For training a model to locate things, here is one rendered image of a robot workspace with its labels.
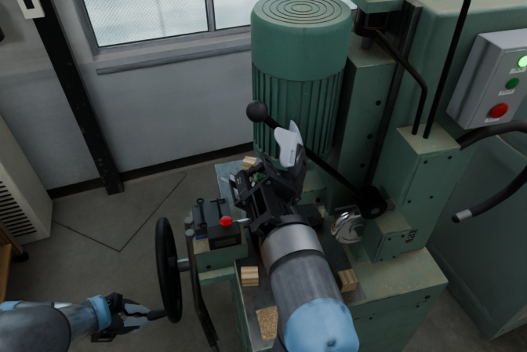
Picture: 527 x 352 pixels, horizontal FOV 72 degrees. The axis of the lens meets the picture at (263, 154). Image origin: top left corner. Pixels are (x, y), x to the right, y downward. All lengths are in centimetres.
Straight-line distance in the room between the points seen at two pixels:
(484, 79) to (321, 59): 27
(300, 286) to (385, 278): 71
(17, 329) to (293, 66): 52
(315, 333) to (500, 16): 57
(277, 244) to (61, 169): 209
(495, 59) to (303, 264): 45
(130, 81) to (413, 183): 167
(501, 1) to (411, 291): 73
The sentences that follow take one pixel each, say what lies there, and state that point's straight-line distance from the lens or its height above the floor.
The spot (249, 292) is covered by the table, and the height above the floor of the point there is 90.
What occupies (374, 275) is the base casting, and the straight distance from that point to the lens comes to 111.
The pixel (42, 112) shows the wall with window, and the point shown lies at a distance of 222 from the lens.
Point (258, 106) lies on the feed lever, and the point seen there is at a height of 142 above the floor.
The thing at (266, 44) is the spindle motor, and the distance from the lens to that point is 62.
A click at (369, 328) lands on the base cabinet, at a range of 125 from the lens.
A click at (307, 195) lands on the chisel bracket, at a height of 106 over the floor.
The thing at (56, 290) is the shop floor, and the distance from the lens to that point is 221.
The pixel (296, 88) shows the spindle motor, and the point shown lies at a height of 140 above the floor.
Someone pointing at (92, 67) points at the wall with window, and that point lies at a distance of 207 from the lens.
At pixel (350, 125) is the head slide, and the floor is 129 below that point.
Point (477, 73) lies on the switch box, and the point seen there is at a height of 142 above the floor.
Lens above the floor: 173
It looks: 42 degrees down
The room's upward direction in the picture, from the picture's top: straight up
